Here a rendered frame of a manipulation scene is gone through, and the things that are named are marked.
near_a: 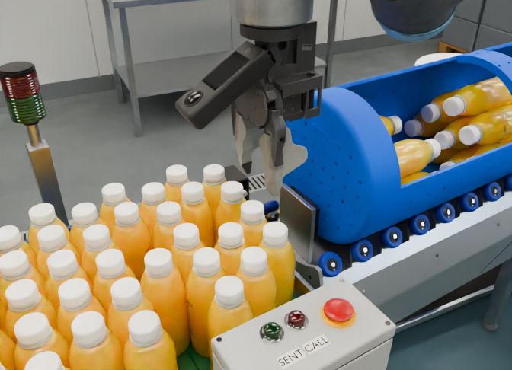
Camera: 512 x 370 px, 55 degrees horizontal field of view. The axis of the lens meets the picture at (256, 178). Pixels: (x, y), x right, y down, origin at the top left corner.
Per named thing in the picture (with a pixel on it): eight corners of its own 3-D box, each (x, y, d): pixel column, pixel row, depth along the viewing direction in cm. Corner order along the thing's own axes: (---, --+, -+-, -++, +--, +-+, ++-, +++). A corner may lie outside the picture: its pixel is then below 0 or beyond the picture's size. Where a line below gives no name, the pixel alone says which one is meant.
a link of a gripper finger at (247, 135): (276, 164, 70) (288, 113, 63) (241, 177, 67) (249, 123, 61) (265, 151, 71) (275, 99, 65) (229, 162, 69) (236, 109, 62)
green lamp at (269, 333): (284, 336, 57) (285, 329, 57) (269, 343, 56) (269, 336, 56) (274, 323, 59) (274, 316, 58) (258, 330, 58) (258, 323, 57)
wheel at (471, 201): (479, 190, 105) (472, 192, 106) (464, 189, 103) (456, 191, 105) (481, 212, 104) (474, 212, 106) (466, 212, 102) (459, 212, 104)
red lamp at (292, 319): (308, 323, 59) (309, 317, 58) (293, 331, 58) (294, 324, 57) (298, 311, 60) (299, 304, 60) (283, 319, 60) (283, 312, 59)
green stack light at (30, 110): (50, 119, 93) (44, 94, 90) (14, 126, 90) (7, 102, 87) (43, 106, 97) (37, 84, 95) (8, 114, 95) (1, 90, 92)
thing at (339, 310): (359, 317, 60) (360, 311, 59) (335, 330, 58) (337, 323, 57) (340, 299, 62) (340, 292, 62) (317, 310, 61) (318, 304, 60)
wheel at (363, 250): (374, 237, 91) (367, 237, 93) (354, 237, 90) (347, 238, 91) (376, 262, 91) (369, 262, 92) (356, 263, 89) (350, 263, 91)
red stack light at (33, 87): (44, 94, 90) (39, 74, 88) (7, 101, 87) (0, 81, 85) (37, 83, 95) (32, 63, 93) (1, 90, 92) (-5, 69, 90)
